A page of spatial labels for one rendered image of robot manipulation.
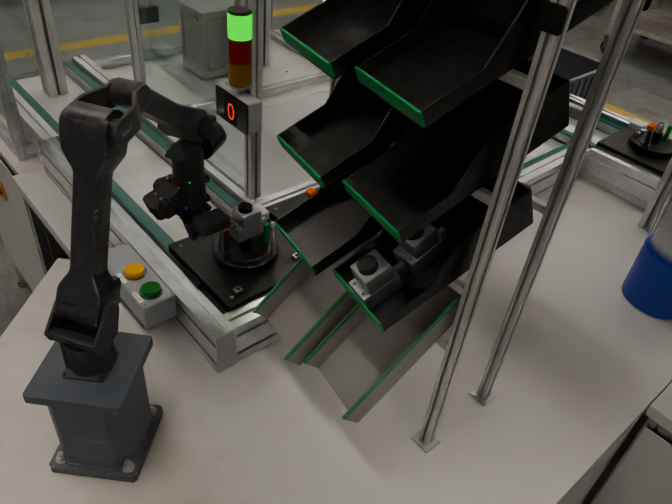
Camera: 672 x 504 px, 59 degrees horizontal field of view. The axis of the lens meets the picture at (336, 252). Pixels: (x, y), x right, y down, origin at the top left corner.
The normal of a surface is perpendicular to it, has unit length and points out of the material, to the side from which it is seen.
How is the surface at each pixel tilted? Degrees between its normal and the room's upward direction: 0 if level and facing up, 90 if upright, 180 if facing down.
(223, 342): 90
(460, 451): 0
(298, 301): 45
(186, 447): 0
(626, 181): 90
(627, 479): 90
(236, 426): 0
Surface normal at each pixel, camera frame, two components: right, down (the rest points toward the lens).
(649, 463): -0.75, 0.36
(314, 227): -0.28, -0.59
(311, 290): -0.54, -0.36
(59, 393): 0.09, -0.78
